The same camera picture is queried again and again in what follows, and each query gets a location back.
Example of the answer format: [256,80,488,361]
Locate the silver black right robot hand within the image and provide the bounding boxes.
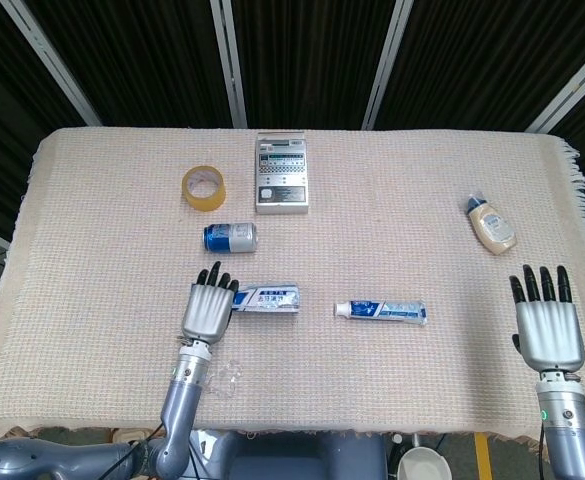
[508,263,585,373]

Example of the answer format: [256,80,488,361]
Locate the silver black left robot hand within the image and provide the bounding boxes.
[180,261,241,347]

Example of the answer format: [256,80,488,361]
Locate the blue white toothpaste box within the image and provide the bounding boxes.
[229,283,302,316]

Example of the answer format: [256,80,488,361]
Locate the blue white toothpaste tube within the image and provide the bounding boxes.
[333,298,429,328]

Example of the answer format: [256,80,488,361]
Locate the silver electronic device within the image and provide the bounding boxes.
[254,131,311,216]

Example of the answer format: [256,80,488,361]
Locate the clear plastic wavy piece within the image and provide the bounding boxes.
[205,359,244,397]

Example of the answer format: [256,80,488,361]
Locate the blue silver drink can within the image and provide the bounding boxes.
[201,221,259,255]

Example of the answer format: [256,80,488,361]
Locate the yellow packing tape roll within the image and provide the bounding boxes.
[180,164,228,214]

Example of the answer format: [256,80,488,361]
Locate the beige bottle blue cap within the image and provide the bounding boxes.
[465,193,519,257]

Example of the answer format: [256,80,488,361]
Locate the blue robot torso base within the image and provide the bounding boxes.
[184,429,389,480]

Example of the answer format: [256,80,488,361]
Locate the beige woven tablecloth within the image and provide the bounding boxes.
[0,126,585,442]

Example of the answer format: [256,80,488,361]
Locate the white round bowl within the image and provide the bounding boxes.
[397,445,452,480]

